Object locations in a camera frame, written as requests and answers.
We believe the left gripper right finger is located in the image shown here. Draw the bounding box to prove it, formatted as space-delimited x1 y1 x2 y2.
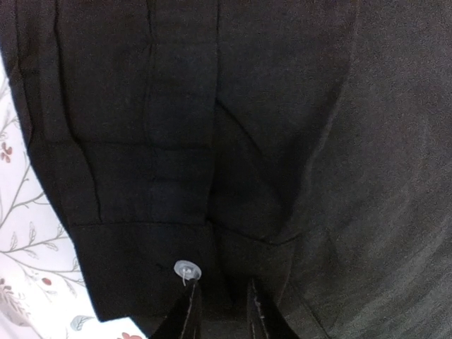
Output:
246 279 299 339

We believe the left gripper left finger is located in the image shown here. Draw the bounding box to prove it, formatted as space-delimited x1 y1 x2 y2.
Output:
151 280 202 339

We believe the black long sleeve shirt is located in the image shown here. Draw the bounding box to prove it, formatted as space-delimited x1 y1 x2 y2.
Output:
1 1 451 338

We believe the floral patterned table cloth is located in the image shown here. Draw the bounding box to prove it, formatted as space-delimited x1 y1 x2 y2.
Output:
1 72 144 338

